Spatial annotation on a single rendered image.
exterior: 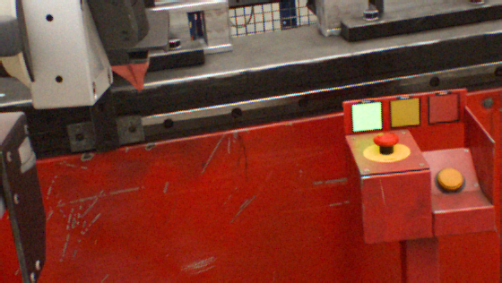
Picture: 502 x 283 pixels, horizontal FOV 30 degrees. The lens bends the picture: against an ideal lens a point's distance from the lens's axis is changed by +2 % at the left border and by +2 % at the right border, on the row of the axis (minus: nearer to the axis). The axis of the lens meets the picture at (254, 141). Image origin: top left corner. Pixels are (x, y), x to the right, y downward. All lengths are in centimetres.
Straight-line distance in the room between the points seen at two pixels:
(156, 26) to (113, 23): 33
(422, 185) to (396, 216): 6
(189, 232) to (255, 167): 17
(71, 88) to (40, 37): 5
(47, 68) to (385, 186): 75
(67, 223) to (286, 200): 39
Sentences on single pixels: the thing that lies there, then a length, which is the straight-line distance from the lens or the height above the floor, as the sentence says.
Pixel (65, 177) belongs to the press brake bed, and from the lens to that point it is 165.
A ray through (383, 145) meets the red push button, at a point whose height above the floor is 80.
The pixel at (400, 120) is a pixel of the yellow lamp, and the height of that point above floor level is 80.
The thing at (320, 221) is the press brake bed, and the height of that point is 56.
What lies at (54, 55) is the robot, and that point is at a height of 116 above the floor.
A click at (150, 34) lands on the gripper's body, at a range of 114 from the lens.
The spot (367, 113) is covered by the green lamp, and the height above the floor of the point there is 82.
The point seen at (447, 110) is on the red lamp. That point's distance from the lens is 156.
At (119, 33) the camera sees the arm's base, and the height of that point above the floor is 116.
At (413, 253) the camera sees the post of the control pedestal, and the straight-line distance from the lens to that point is 154.
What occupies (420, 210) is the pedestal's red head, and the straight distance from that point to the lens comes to 145.
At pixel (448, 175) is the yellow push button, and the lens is 152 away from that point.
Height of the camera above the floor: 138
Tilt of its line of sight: 23 degrees down
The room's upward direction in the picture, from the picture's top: 6 degrees counter-clockwise
